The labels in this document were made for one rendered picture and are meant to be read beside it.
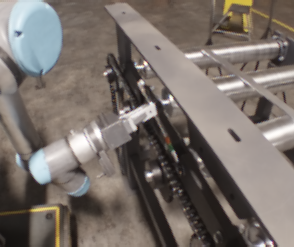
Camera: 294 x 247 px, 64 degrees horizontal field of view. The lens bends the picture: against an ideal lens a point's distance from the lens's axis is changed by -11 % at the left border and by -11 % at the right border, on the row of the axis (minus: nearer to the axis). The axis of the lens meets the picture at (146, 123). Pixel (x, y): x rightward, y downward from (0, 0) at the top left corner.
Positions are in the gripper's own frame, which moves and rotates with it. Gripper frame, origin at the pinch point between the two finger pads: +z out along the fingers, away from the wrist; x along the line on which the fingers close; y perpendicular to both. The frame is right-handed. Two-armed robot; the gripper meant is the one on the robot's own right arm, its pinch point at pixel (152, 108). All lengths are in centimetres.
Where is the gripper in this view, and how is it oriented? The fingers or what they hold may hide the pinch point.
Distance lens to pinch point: 61.1
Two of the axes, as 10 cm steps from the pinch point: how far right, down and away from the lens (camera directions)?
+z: 8.7, -4.7, 1.6
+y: -4.2, -8.7, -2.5
